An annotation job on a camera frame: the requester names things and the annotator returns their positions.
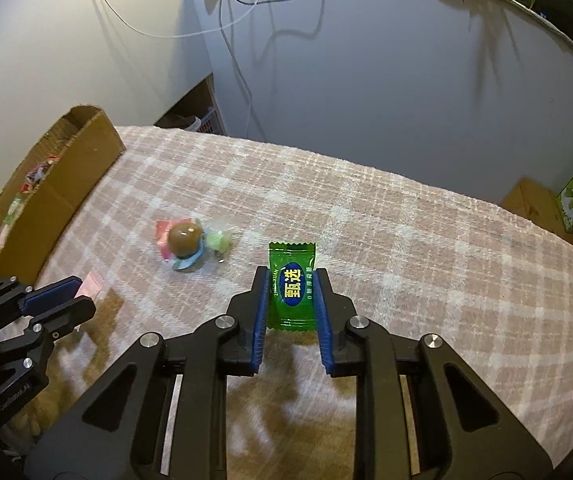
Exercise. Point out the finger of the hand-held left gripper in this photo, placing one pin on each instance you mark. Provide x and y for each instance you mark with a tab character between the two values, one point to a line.
66	317
51	295

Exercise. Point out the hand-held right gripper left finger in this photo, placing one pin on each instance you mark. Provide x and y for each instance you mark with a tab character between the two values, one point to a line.
261	310

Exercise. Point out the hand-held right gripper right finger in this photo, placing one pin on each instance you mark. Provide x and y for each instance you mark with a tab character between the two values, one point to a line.
322	320

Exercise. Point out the pink snack packet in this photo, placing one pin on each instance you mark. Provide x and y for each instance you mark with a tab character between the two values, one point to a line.
90	285

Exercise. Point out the green candy packet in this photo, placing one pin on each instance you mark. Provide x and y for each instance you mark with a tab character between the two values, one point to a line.
291	270

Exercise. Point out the brown cardboard box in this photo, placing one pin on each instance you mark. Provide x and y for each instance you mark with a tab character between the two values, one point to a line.
66	185

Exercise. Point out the pastel candy packet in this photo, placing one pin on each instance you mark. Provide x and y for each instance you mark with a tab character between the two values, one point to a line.
219	241

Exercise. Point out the burger gummy candy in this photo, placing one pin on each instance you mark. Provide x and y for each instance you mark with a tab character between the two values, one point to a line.
184	237

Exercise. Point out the plaid tablecloth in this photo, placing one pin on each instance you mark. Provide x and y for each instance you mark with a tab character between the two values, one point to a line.
416	260

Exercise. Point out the white basket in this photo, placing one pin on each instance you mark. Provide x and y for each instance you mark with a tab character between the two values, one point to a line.
211	120

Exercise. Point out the small plain cardboard carton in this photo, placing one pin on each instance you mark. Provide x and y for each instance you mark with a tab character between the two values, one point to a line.
531	200

